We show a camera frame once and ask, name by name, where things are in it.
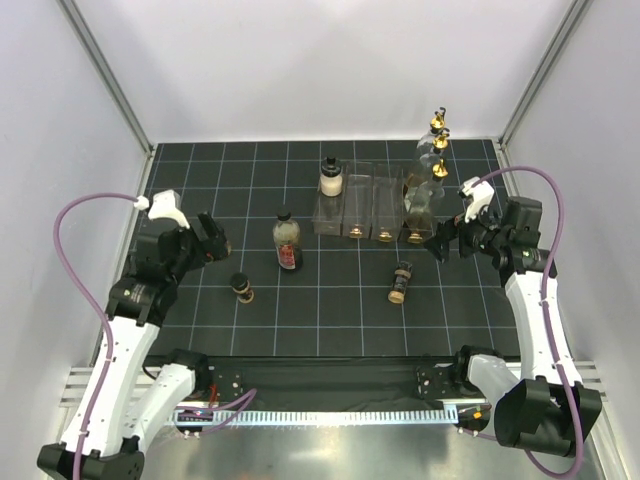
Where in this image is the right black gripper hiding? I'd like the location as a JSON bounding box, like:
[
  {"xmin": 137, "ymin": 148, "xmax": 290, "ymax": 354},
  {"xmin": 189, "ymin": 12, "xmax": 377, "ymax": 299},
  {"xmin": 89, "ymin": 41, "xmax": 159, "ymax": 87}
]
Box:
[{"xmin": 423, "ymin": 198, "xmax": 509, "ymax": 263}]

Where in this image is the clear acrylic organizer rack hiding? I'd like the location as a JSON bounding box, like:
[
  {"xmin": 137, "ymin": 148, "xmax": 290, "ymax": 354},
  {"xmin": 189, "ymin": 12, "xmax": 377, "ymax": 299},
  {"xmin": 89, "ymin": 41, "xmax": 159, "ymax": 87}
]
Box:
[{"xmin": 312, "ymin": 159, "xmax": 426, "ymax": 244}]

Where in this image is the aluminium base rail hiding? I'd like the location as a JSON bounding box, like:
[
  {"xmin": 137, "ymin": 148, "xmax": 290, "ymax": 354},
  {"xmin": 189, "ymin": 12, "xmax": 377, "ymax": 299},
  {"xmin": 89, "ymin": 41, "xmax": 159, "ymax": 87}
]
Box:
[{"xmin": 59, "ymin": 359, "xmax": 609, "ymax": 409}]

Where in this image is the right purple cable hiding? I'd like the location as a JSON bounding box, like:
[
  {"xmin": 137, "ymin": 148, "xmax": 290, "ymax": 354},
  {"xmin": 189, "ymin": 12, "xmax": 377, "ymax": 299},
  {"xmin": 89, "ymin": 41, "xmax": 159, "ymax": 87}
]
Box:
[{"xmin": 457, "ymin": 166, "xmax": 586, "ymax": 476}]

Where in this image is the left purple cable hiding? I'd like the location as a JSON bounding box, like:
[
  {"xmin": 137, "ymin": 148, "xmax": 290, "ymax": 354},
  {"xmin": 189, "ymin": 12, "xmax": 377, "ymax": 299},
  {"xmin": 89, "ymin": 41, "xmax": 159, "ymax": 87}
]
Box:
[{"xmin": 53, "ymin": 192, "xmax": 259, "ymax": 480}]

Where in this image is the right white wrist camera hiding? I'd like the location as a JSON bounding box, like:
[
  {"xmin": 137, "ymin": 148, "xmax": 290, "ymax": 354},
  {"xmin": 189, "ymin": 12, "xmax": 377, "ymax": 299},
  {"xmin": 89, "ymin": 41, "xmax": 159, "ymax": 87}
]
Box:
[{"xmin": 459, "ymin": 177, "xmax": 495, "ymax": 223}]

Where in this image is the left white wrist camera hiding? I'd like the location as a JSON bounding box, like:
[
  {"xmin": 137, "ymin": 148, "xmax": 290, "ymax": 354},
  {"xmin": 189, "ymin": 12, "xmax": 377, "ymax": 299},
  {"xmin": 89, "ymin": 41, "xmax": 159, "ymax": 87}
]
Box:
[{"xmin": 134, "ymin": 189, "xmax": 191, "ymax": 229}]

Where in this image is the white powder shaker jar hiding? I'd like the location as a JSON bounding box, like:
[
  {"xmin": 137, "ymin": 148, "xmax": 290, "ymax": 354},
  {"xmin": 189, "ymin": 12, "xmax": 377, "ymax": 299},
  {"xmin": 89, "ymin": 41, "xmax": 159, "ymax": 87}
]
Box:
[{"xmin": 320, "ymin": 157, "xmax": 343, "ymax": 197}]

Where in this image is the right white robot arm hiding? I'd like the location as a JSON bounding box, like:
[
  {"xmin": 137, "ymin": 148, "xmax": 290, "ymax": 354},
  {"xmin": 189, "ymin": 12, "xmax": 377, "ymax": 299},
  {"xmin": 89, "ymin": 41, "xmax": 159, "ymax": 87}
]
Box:
[{"xmin": 425, "ymin": 197, "xmax": 602, "ymax": 458}]

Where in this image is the tall bottle dark sauce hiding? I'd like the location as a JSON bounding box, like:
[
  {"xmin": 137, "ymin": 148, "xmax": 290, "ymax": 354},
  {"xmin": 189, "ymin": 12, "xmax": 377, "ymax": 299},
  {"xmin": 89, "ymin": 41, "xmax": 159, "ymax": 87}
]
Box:
[{"xmin": 404, "ymin": 157, "xmax": 448, "ymax": 243}]

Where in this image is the red label soy bottle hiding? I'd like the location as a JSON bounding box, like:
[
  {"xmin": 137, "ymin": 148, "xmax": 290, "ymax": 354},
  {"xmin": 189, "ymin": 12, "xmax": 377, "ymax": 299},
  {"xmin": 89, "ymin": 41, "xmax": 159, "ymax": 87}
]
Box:
[{"xmin": 272, "ymin": 205, "xmax": 303, "ymax": 271}]

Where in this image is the tall clear liquid bottle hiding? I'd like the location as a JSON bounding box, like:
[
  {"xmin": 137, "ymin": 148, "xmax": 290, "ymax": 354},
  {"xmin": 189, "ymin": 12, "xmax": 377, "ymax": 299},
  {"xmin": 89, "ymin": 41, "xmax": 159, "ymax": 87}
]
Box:
[{"xmin": 405, "ymin": 127, "xmax": 450, "ymax": 200}]

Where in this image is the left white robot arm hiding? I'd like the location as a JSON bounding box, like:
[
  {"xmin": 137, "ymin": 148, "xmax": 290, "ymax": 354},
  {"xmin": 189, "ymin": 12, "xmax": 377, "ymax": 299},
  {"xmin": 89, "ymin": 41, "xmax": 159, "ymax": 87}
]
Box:
[{"xmin": 37, "ymin": 212, "xmax": 230, "ymax": 479}]

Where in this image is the short bottle brown sauce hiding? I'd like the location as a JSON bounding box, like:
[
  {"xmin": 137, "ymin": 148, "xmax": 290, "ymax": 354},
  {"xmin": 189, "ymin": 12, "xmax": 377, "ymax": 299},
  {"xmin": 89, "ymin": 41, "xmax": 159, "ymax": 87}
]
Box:
[{"xmin": 416, "ymin": 107, "xmax": 446, "ymax": 155}]

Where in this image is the small spice bottle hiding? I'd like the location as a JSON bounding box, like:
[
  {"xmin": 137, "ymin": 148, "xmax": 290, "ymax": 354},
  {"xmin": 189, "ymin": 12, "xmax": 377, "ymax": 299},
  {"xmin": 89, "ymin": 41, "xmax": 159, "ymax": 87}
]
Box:
[
  {"xmin": 229, "ymin": 272, "xmax": 254, "ymax": 304},
  {"xmin": 387, "ymin": 261, "xmax": 413, "ymax": 304}
]

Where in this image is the white slotted cable duct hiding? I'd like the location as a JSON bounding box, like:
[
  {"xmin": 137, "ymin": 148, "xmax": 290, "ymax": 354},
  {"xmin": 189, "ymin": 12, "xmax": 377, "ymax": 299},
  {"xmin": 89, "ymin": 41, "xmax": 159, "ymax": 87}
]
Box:
[{"xmin": 164, "ymin": 406, "xmax": 459, "ymax": 429}]

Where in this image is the purple cable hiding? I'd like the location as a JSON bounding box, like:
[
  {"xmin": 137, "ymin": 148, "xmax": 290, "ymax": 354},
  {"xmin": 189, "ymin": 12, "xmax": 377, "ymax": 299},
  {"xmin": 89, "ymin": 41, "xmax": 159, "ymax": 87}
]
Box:
[
  {"xmin": 457, "ymin": 166, "xmax": 586, "ymax": 476},
  {"xmin": 53, "ymin": 192, "xmax": 259, "ymax": 480}
]

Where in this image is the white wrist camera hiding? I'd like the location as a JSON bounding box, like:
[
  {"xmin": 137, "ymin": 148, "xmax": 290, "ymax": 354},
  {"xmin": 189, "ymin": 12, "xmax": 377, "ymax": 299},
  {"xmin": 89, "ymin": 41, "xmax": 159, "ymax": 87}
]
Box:
[
  {"xmin": 459, "ymin": 177, "xmax": 495, "ymax": 223},
  {"xmin": 134, "ymin": 189, "xmax": 191, "ymax": 229}
]

